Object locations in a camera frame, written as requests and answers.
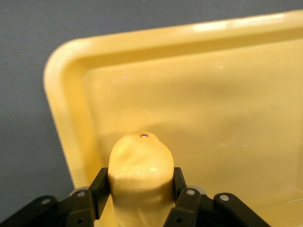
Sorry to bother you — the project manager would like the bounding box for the yellow potato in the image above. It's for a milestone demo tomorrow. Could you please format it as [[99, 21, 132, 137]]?
[[107, 132, 176, 227]]

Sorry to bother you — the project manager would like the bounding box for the yellow plastic tray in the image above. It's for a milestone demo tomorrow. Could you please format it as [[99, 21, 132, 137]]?
[[44, 9, 303, 227]]

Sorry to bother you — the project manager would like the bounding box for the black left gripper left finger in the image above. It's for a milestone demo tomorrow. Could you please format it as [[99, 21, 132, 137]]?
[[67, 166, 112, 227]]

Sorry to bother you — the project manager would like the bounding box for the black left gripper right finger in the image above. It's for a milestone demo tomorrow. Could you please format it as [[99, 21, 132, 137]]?
[[162, 166, 202, 227]]

